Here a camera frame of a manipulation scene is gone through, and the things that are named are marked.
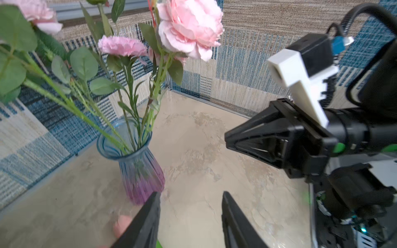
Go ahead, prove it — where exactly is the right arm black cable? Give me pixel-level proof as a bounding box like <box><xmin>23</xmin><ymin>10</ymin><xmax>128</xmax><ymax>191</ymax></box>
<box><xmin>319</xmin><ymin>2</ymin><xmax>397</xmax><ymax>107</ymax></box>

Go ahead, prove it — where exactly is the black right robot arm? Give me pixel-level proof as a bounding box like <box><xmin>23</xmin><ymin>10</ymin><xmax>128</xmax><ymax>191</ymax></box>
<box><xmin>225</xmin><ymin>34</ymin><xmax>397</xmax><ymax>248</ymax></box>

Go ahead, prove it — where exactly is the purple glass vase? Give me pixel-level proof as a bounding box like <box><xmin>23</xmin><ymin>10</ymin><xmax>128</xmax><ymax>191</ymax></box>
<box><xmin>97</xmin><ymin>132</ymin><xmax>165</xmax><ymax>205</ymax></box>

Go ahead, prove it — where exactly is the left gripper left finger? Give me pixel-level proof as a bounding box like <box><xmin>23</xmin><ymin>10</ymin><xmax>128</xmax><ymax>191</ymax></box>
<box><xmin>111</xmin><ymin>192</ymin><xmax>160</xmax><ymax>248</ymax></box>

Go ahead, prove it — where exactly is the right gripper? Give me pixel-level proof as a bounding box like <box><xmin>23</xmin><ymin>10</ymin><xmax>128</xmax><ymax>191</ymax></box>
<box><xmin>224</xmin><ymin>99</ymin><xmax>338</xmax><ymax>178</ymax></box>

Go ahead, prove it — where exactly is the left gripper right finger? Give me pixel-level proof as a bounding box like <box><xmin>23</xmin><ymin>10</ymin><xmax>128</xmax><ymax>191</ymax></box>
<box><xmin>222</xmin><ymin>191</ymin><xmax>268</xmax><ymax>248</ymax></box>

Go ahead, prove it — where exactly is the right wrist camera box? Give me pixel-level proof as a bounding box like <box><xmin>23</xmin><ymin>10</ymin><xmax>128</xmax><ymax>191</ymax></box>
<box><xmin>267</xmin><ymin>33</ymin><xmax>354</xmax><ymax>128</ymax></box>

